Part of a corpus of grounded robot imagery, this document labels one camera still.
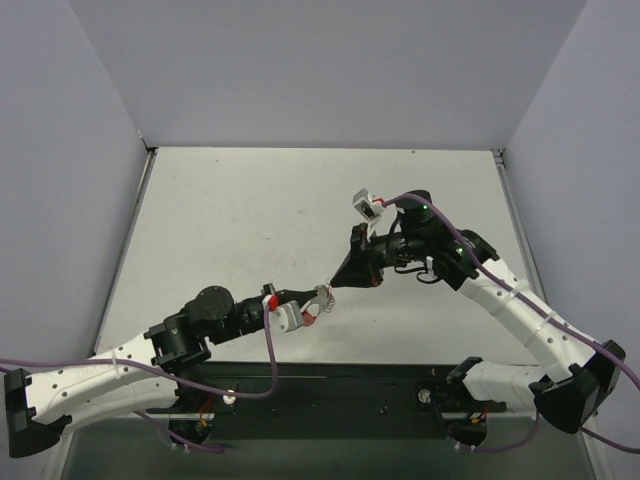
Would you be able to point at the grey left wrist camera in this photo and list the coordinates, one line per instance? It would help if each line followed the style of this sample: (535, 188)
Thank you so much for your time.
(288, 317)

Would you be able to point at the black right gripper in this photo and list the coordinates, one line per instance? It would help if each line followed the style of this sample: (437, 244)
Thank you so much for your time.
(364, 254)

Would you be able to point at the aluminium frame rail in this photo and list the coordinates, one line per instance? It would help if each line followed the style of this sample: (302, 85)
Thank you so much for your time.
(523, 243)

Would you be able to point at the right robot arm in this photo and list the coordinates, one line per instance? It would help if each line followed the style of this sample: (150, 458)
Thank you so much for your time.
(574, 373)

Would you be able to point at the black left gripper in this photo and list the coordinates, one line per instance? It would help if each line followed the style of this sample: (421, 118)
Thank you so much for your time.
(270, 296)

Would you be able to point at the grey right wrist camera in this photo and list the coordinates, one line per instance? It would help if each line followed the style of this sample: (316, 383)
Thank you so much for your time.
(370, 207)

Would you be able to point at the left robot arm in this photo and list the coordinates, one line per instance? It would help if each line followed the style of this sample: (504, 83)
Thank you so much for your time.
(43, 401)

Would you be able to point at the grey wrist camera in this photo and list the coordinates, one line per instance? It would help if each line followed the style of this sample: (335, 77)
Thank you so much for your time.
(288, 317)
(370, 207)

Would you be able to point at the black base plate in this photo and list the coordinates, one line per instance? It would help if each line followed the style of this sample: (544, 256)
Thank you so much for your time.
(315, 401)

